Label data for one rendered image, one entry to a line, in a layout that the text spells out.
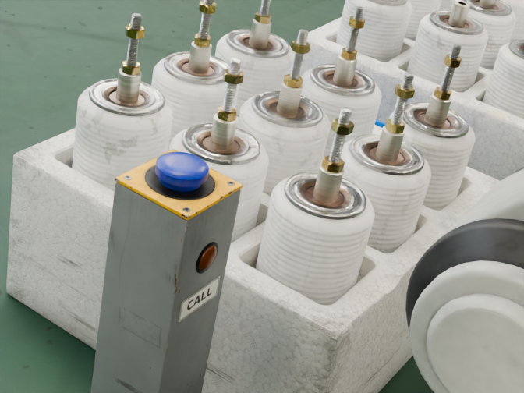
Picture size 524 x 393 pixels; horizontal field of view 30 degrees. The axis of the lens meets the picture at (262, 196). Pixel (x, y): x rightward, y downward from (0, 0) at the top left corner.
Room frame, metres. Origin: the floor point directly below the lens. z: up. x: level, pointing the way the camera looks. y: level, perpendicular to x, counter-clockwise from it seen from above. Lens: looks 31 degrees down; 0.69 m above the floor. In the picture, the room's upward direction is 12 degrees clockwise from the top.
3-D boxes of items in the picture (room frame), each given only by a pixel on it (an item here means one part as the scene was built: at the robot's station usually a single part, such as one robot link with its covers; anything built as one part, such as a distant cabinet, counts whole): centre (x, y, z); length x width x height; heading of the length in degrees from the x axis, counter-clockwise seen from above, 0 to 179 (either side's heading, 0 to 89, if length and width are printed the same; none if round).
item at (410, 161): (0.87, -0.11, 0.25); 0.08 x 0.08 x 0.01
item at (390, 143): (0.87, -0.11, 0.26); 0.02 x 0.02 x 0.03
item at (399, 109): (0.87, -0.11, 0.30); 0.01 x 0.01 x 0.08
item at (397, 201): (0.87, -0.11, 0.16); 0.10 x 0.10 x 0.18
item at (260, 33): (1.08, 0.04, 0.26); 0.02 x 0.02 x 0.03
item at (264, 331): (0.93, -0.01, 0.09); 0.39 x 0.39 x 0.18; 62
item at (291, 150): (0.93, -0.01, 0.16); 0.10 x 0.10 x 0.18
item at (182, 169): (0.63, 0.06, 0.32); 0.04 x 0.04 x 0.02
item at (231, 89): (0.82, 0.05, 0.30); 0.01 x 0.01 x 0.08
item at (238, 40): (1.08, 0.04, 0.25); 0.08 x 0.08 x 0.01
